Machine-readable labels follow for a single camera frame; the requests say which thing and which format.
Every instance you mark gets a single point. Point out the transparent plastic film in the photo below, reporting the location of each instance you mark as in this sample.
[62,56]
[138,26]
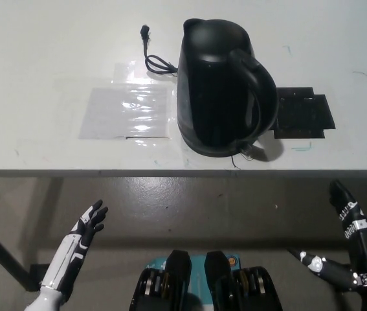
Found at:
[125,73]

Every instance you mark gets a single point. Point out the black kettle power base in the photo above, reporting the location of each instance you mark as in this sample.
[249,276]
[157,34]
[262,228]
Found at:
[209,153]

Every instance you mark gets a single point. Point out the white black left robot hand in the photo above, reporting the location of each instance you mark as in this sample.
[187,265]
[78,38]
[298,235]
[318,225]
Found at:
[68,259]

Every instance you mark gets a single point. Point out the black electric kettle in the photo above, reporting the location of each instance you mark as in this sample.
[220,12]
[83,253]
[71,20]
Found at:
[215,97]

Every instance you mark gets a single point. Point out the black flat mat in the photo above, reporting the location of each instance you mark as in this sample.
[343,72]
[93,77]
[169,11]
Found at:
[304,113]

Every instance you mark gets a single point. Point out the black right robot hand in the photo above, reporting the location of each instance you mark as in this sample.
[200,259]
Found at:
[366,259]

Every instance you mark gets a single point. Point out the black table foot plate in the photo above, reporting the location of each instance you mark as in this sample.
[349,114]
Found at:
[39,273]

